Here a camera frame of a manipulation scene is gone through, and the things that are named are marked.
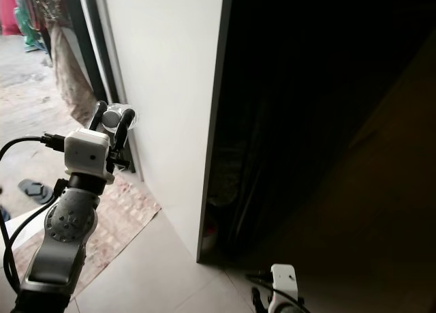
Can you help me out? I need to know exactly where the clear round container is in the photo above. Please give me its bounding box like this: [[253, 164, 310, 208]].
[[106, 103, 141, 134]]

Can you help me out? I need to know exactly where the beige patterned curtain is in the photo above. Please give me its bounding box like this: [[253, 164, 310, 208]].
[[49, 20, 110, 127]]

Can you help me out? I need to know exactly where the patterned beige floor mat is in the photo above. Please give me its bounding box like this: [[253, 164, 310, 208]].
[[12, 177, 163, 301]]

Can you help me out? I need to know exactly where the green hanging cloth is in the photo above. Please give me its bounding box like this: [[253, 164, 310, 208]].
[[16, 0, 47, 53]]

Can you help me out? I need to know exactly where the red hanging cloth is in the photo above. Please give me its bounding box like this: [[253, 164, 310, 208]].
[[0, 0, 20, 36]]

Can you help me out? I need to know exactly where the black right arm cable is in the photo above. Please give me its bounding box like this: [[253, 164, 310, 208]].
[[245, 272, 309, 308]]

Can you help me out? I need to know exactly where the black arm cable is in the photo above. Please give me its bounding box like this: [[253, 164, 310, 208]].
[[0, 132, 73, 295], [245, 272, 309, 308]]

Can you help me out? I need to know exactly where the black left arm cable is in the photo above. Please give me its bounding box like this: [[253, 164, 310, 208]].
[[0, 132, 73, 295]]

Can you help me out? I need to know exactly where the dark door frame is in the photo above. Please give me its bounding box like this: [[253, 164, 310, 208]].
[[56, 0, 125, 110]]

